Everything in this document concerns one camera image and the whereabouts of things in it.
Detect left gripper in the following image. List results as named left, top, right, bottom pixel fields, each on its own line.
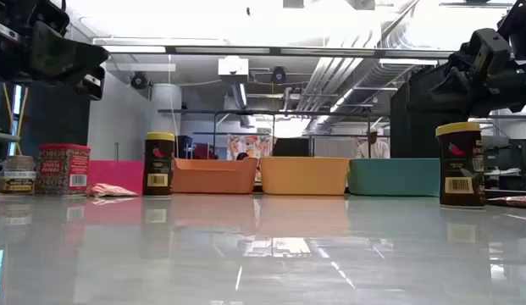
left=0, top=0, right=109, bottom=102

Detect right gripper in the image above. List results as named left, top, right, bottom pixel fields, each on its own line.
left=429, top=0, right=526, bottom=119

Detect red spice tin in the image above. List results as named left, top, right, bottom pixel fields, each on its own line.
left=35, top=142, right=92, bottom=197

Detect dark bottle with yellow lid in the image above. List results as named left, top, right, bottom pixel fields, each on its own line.
left=142, top=131, right=176, bottom=197
left=435, top=121, right=486, bottom=209

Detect small cork-lidded glass jar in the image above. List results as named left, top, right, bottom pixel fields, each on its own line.
left=0, top=154, right=37, bottom=196

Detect orange-brown spice packet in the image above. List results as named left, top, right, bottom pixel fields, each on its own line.
left=86, top=182, right=140, bottom=198
left=485, top=195, right=526, bottom=209

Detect black ceiling speaker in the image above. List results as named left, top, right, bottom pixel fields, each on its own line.
left=270, top=66, right=288, bottom=85
left=130, top=71, right=149, bottom=90

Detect black curtain partition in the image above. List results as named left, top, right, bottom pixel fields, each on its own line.
left=389, top=63, right=471, bottom=160

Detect white round column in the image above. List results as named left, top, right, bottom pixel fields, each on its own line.
left=151, top=83, right=183, bottom=141

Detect black workstation desk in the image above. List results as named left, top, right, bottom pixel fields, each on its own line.
left=484, top=135, right=526, bottom=191

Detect pink plastic bin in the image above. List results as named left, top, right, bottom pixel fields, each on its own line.
left=87, top=159, right=145, bottom=197

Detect teal plastic bin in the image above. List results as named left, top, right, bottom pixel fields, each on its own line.
left=346, top=158, right=441, bottom=197

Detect silver ceiling ducts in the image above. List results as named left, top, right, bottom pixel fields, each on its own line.
left=296, top=0, right=416, bottom=132

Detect white ceiling box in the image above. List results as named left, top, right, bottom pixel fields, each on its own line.
left=218, top=56, right=250, bottom=77

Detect orange plastic bin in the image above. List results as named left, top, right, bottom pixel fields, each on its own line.
left=172, top=157, right=258, bottom=195

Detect colourful poster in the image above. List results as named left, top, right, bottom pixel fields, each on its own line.
left=226, top=134, right=273, bottom=161

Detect black background monitor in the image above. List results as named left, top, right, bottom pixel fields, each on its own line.
left=273, top=137, right=310, bottom=158

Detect yellow plastic bin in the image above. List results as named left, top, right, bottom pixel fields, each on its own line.
left=259, top=156, right=351, bottom=197

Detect overhead bar with light strips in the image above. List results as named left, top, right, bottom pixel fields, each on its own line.
left=91, top=44, right=454, bottom=59

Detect yellow cable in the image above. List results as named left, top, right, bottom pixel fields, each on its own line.
left=2, top=82, right=30, bottom=156

